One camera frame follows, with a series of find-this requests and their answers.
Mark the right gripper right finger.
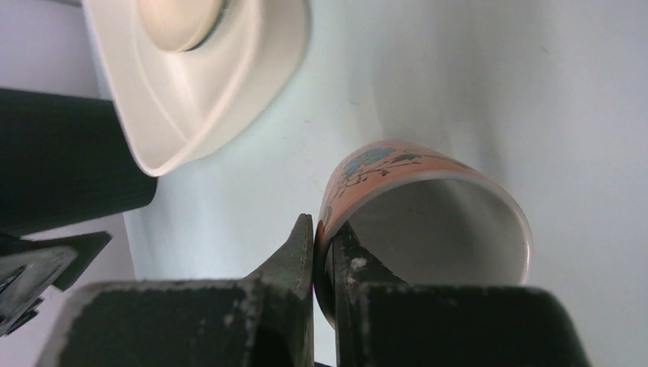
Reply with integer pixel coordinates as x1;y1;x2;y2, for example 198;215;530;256
331;224;590;366

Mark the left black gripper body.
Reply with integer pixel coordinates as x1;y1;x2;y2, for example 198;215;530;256
1;247;77;336

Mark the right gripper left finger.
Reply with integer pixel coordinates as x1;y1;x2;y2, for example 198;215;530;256
37;214;315;366

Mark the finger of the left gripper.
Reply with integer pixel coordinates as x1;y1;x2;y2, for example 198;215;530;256
1;232;112;291

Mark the orange ceramic mug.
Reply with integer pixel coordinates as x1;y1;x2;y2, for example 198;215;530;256
313;141;533;323

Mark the cream plate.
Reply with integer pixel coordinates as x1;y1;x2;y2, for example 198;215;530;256
136;0;228;53

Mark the black ribbed trash bin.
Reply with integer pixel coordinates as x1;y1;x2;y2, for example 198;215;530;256
1;89;157;236

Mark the white rectangular tub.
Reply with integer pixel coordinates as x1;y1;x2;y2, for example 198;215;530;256
83;0;311;177

